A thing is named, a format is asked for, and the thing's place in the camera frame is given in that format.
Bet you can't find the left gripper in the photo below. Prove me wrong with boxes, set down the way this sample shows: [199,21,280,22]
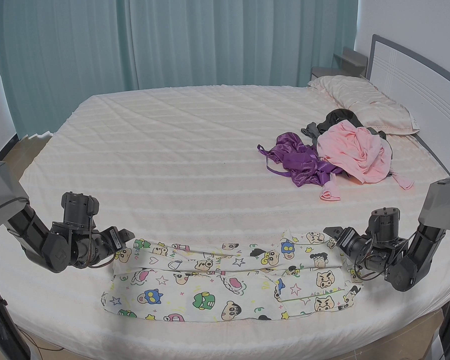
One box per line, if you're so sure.
[92,228,136,265]

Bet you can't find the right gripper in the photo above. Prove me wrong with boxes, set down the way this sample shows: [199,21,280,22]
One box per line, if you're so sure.
[323,226,369,264]

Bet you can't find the white printed pyjama top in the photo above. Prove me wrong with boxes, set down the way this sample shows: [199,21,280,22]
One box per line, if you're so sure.
[100,229,364,322]

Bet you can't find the bed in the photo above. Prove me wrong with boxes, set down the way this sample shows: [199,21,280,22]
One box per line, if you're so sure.
[0,34,450,348]

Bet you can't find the purple garment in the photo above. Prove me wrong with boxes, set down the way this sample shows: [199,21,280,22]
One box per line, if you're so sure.
[257,133,347,187]

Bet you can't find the pink garment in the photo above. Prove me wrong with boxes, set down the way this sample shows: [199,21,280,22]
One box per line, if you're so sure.
[317,121,415,202]

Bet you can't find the grey garment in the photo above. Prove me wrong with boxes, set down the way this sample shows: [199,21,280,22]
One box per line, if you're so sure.
[301,121,320,139]

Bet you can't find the black garment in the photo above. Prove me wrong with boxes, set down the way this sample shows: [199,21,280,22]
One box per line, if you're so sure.
[317,108,389,142]

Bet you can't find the cream pillow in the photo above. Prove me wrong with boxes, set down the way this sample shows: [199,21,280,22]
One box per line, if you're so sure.
[307,75,421,136]

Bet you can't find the grey bedside table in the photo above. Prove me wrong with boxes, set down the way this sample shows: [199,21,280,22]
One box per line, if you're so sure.
[310,47,368,80]

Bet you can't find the blue-green curtain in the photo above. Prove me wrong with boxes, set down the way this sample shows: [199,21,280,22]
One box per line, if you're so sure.
[0,0,361,136]

